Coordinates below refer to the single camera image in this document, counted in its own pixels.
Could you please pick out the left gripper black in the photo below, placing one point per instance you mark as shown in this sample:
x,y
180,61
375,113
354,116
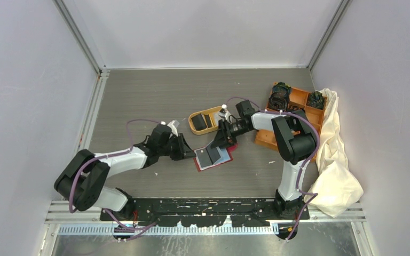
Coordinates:
x,y
184,151

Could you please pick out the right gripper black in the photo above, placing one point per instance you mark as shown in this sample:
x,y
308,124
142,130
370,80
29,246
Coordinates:
x,y
224,136

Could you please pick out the black credit card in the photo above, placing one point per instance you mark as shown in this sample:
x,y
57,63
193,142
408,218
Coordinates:
x,y
203,159

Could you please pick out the red card holder wallet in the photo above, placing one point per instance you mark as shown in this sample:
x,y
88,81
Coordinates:
x,y
227,157

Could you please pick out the orange oval card tray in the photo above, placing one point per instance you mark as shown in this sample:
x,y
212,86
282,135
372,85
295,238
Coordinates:
x,y
204,121

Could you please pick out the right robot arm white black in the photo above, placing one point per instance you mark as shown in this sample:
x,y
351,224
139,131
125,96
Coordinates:
x,y
297,142

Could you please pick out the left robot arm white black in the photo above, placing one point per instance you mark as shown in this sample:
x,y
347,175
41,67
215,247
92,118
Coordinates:
x,y
82,182

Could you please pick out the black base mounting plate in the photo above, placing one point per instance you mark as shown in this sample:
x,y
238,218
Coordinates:
x,y
208,212

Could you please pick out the rolled black belt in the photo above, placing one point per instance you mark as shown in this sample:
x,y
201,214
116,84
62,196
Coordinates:
x,y
279,101

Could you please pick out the rolled dark patterned belt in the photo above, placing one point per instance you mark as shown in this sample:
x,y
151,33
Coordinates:
x,y
282,88

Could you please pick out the rolled green dark belt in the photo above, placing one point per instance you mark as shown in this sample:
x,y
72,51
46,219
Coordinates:
x,y
316,100

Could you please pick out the cream cloth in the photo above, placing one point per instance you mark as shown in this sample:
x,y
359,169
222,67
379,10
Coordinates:
x,y
336,187

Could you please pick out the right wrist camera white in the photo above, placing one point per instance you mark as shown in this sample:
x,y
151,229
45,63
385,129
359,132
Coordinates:
x,y
224,113

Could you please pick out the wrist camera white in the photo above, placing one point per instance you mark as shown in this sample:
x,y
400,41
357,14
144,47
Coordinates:
x,y
224,113
173,125

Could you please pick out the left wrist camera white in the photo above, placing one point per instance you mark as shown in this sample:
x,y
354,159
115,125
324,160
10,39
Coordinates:
x,y
173,125

